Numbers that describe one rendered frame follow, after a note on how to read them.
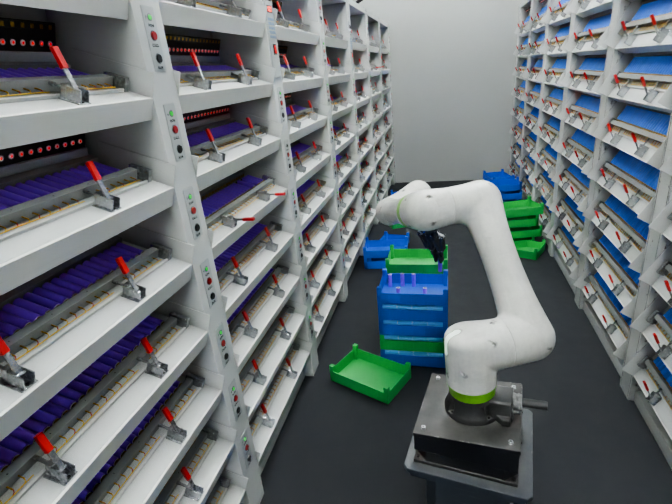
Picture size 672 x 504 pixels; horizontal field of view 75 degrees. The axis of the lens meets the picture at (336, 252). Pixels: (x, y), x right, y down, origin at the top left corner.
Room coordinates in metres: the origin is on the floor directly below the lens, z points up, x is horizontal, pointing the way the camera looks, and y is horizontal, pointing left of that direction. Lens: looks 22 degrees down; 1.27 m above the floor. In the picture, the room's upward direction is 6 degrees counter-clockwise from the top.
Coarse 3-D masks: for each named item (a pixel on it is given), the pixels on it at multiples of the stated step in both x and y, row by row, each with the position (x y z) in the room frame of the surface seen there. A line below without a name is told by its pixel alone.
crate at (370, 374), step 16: (352, 352) 1.73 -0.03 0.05; (368, 352) 1.71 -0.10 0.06; (336, 368) 1.63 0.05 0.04; (352, 368) 1.67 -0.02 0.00; (368, 368) 1.66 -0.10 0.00; (384, 368) 1.64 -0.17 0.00; (400, 368) 1.60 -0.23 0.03; (352, 384) 1.52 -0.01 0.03; (368, 384) 1.54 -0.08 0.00; (384, 384) 1.53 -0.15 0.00; (400, 384) 1.49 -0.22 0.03; (384, 400) 1.42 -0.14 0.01
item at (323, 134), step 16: (288, 0) 2.35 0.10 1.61; (304, 0) 2.33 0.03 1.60; (320, 0) 2.39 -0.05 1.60; (304, 16) 2.33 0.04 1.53; (320, 32) 2.34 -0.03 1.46; (288, 48) 2.36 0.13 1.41; (304, 48) 2.34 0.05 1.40; (320, 48) 2.32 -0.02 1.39; (320, 64) 2.32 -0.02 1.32; (304, 96) 2.35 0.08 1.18; (320, 96) 2.32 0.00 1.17; (320, 128) 2.33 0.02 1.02; (336, 208) 2.32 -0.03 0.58; (336, 240) 2.32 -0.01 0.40
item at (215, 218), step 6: (270, 180) 1.61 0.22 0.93; (258, 186) 1.52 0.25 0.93; (264, 186) 1.55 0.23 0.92; (270, 186) 1.59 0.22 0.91; (252, 192) 1.45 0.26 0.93; (240, 198) 1.37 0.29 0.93; (246, 198) 1.40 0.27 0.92; (252, 198) 1.43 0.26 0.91; (228, 204) 1.31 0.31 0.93; (234, 204) 1.32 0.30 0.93; (240, 204) 1.36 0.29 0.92; (222, 210) 1.25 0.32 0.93; (228, 210) 1.27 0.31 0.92; (240, 210) 1.32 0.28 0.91; (210, 216) 1.19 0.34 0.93; (216, 216) 1.20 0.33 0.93; (210, 222) 1.16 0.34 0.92; (216, 222) 1.19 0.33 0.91; (216, 228) 1.16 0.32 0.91
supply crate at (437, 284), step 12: (384, 276) 1.86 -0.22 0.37; (396, 276) 1.86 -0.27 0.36; (408, 276) 1.84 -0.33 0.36; (420, 276) 1.83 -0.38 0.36; (432, 276) 1.81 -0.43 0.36; (444, 276) 1.78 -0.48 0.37; (384, 288) 1.82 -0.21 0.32; (408, 288) 1.79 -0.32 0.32; (420, 288) 1.78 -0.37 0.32; (432, 288) 1.77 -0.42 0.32; (444, 288) 1.62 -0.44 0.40; (384, 300) 1.68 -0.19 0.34; (396, 300) 1.66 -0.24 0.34; (408, 300) 1.65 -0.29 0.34; (420, 300) 1.64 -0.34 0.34; (432, 300) 1.62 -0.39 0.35; (444, 300) 1.61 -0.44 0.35
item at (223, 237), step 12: (252, 168) 1.67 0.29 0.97; (264, 168) 1.66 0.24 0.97; (276, 180) 1.65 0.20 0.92; (288, 180) 1.64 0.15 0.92; (276, 192) 1.57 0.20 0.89; (252, 204) 1.41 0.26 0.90; (264, 204) 1.43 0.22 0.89; (276, 204) 1.54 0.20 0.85; (240, 216) 1.29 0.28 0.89; (252, 216) 1.31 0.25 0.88; (264, 216) 1.43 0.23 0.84; (228, 228) 1.19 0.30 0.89; (240, 228) 1.23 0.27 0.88; (216, 240) 1.11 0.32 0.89; (228, 240) 1.16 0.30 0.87; (216, 252) 1.09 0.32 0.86
